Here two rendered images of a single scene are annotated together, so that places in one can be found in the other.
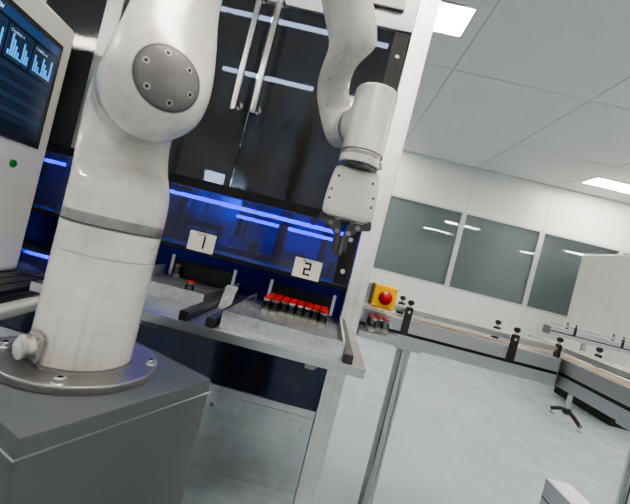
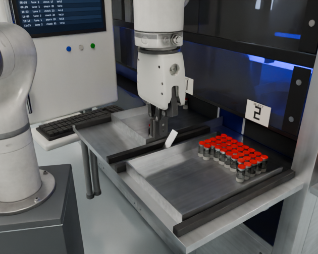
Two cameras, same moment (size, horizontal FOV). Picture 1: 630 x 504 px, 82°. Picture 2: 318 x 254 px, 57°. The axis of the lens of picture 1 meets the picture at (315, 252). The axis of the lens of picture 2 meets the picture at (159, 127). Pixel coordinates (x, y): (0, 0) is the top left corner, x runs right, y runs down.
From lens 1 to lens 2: 0.68 m
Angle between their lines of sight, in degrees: 58
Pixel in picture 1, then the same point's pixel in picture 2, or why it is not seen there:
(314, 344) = (166, 206)
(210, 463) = (208, 245)
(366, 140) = (137, 20)
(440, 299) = not seen: outside the picture
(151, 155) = (12, 81)
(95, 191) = not seen: outside the picture
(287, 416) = (251, 239)
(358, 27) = not seen: outside the picture
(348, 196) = (146, 82)
